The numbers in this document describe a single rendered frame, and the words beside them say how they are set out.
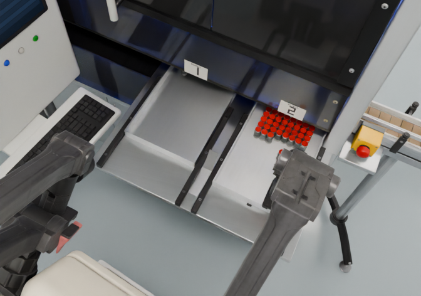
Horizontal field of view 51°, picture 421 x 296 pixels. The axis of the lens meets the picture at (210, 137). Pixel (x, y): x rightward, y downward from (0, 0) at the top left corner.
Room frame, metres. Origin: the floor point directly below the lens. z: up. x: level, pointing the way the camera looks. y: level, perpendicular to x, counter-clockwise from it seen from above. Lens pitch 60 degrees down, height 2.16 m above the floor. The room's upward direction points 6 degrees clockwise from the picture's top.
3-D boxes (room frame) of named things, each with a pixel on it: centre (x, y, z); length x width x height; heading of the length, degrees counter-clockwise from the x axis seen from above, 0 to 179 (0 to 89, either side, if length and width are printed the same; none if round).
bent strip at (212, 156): (0.60, 0.01, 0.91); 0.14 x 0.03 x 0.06; 158
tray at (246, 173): (0.68, -0.20, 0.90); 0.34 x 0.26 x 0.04; 158
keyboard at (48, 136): (0.71, 0.51, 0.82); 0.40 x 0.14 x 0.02; 152
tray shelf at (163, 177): (0.70, -0.03, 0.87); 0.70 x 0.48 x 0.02; 69
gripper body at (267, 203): (0.51, -0.21, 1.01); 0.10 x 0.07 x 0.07; 158
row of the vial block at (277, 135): (0.76, -0.24, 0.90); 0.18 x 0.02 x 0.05; 68
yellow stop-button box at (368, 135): (0.72, -0.49, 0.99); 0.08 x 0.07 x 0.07; 159
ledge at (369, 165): (0.76, -0.52, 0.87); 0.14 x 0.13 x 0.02; 159
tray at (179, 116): (0.83, 0.10, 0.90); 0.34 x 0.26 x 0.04; 159
